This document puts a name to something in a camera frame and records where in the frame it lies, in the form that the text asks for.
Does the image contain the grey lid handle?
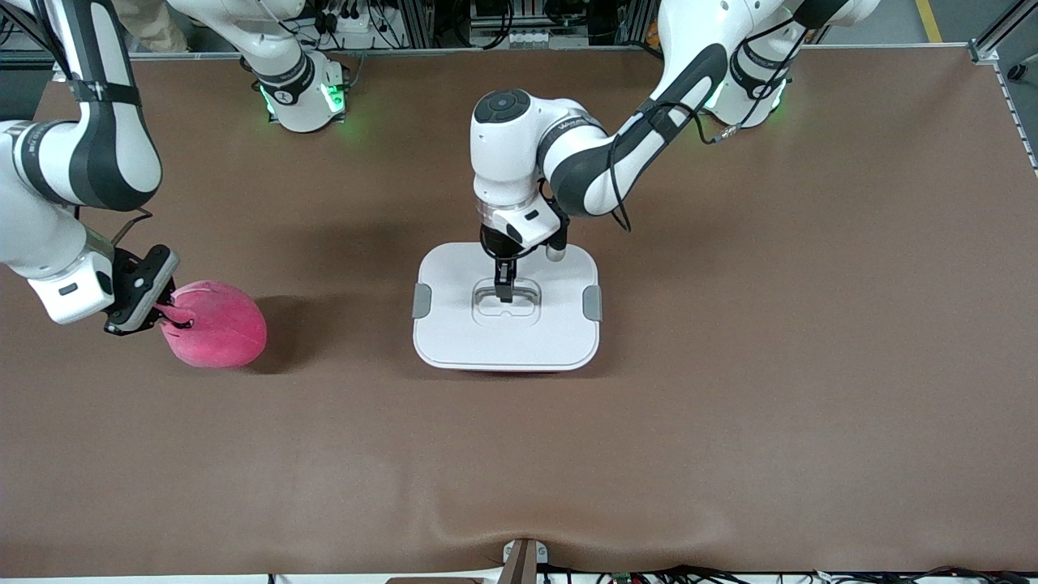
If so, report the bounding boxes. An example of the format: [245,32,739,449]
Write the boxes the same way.
[473,278,543,307]

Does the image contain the pink plush flamingo toy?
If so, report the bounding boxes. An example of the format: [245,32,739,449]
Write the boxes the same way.
[158,280,268,370]

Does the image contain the white power strip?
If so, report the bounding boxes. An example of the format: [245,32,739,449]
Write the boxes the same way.
[312,8,390,49]

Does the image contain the person's beige trousers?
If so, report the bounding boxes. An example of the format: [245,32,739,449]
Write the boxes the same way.
[109,0,191,51]

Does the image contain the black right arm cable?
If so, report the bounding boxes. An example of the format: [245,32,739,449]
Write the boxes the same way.
[77,207,155,244]

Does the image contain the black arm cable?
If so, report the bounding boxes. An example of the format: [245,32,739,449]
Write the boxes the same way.
[608,16,800,234]
[77,207,155,244]

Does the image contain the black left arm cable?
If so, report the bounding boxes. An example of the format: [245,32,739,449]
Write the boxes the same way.
[608,16,800,234]

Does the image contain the aluminium frame post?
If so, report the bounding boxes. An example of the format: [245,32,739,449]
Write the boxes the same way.
[401,0,435,48]
[620,0,654,45]

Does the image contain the brown camera mount post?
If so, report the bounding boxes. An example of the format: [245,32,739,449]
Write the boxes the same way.
[501,538,549,584]

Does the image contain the aluminium frame rail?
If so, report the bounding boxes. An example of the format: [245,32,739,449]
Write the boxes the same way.
[969,0,1038,175]

